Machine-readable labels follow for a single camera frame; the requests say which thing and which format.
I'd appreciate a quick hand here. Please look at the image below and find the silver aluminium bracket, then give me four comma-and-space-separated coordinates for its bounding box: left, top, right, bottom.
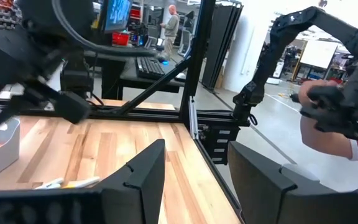
188, 95, 199, 140

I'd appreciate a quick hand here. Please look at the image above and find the black partition panel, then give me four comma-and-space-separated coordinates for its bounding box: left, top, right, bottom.
201, 2, 244, 91

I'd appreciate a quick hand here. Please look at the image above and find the monitor with blue screen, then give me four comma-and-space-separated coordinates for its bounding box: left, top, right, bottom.
103, 0, 134, 34

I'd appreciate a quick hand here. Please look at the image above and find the light grey plastic bin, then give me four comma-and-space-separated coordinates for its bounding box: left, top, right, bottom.
0, 116, 21, 187

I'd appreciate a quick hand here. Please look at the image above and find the yellow capped white marker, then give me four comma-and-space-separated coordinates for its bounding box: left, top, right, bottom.
63, 176, 101, 189

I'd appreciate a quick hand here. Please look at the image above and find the person's hand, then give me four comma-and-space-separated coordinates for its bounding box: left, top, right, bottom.
297, 79, 349, 108

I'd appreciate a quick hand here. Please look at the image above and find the black box with white labels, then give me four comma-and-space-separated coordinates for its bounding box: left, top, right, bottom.
197, 123, 241, 166

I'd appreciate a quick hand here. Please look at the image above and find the person's forearm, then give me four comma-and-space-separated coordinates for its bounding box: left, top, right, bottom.
299, 115, 354, 159

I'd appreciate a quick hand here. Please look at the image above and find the black equipment cart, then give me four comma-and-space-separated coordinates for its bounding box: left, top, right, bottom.
84, 51, 186, 100

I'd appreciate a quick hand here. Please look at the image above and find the parts shelf with red bins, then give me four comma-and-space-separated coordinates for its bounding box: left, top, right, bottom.
0, 0, 21, 30

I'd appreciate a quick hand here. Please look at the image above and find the grey office chair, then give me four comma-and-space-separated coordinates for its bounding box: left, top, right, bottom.
178, 11, 195, 57

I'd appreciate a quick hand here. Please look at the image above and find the black aluminium frame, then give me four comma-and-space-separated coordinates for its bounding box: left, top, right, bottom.
0, 0, 251, 224

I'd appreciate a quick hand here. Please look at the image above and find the white board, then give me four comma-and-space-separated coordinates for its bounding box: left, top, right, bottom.
299, 39, 339, 70

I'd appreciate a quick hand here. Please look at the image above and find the white round column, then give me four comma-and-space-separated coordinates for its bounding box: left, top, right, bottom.
222, 0, 273, 94

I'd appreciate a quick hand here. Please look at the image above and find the red box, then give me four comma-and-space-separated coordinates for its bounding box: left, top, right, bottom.
112, 32, 131, 47

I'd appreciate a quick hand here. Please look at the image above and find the black keyboard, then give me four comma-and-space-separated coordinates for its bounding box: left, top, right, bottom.
135, 56, 167, 80

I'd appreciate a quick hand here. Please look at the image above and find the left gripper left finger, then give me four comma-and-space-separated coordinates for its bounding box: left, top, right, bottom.
99, 139, 167, 224

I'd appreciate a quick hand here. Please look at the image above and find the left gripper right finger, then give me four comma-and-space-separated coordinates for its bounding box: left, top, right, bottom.
227, 141, 358, 224

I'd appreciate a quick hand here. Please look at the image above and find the person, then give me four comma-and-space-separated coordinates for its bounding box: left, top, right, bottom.
159, 4, 181, 62

